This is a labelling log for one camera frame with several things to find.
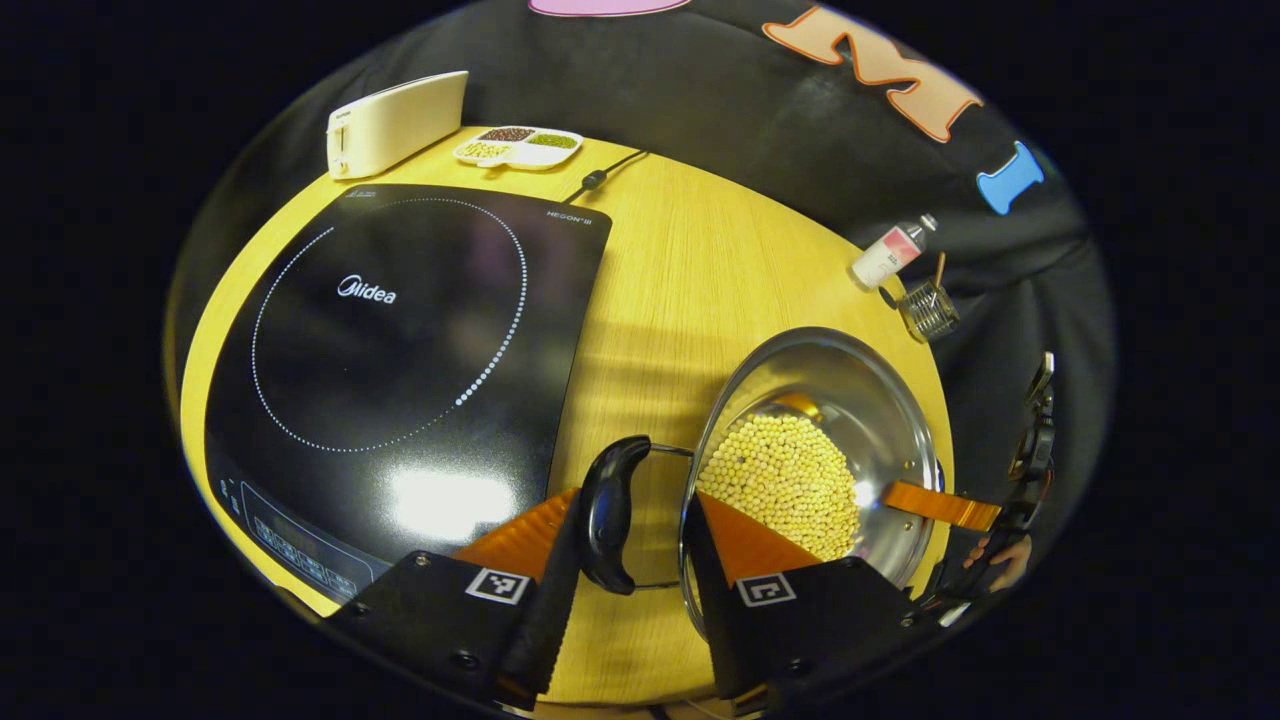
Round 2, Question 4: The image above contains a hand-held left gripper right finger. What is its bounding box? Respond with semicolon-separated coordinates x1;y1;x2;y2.
683;490;946;701

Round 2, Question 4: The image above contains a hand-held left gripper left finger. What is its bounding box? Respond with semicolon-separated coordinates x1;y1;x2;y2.
325;488;601;701

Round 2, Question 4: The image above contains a steel pot with black handle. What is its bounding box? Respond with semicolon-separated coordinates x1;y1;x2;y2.
578;327;946;641

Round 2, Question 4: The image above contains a black induction cooktop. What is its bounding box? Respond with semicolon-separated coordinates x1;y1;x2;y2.
203;183;613;606

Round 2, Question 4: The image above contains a pile of soybeans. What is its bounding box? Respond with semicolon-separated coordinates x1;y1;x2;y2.
697;412;863;563

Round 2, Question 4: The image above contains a clear glass cup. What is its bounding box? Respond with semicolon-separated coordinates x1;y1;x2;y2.
897;283;961;344

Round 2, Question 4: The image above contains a small clear pink-label bottle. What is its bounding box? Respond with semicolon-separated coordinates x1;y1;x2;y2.
850;213;939;291

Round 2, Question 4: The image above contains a white divided bean dish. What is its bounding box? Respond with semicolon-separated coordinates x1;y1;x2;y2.
453;125;585;172

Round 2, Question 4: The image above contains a white toaster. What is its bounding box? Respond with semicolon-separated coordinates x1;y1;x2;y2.
326;70;470;181

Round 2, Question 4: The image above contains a black power cable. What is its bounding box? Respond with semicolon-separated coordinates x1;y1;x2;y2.
562;150;649;204

